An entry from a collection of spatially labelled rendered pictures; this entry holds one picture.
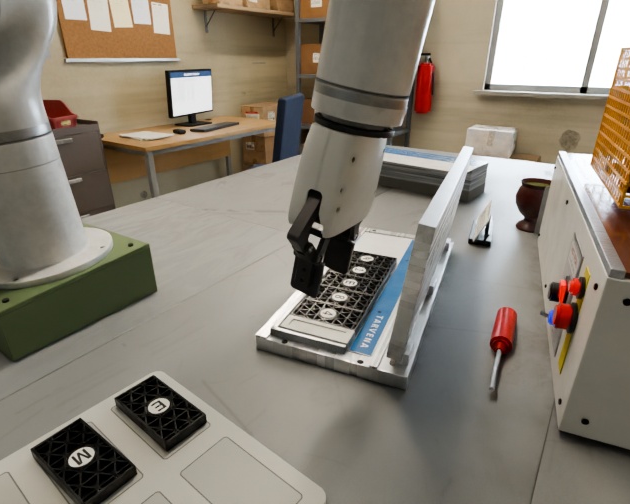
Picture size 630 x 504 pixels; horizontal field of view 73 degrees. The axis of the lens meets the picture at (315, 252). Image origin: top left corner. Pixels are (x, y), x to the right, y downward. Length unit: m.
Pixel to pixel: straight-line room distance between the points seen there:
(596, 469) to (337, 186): 0.37
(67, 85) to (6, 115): 2.88
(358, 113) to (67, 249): 0.50
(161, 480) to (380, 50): 0.42
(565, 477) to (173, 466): 0.37
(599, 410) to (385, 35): 0.40
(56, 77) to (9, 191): 2.85
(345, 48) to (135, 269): 0.50
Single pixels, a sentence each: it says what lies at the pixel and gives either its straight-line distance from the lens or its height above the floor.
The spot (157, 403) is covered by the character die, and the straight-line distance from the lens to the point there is 0.52.
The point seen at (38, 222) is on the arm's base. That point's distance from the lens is 0.71.
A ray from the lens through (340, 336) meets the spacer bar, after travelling 0.57.
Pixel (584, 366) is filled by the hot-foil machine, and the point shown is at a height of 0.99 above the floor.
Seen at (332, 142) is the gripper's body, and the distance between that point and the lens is 0.37.
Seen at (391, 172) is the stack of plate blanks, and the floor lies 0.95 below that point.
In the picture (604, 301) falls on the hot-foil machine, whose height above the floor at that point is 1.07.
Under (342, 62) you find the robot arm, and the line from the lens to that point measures 0.37.
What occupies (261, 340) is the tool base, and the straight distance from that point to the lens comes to 0.59.
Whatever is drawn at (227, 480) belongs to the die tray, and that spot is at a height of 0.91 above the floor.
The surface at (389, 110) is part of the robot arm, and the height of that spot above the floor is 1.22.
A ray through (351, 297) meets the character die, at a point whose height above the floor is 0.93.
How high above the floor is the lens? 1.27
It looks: 25 degrees down
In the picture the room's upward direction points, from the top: straight up
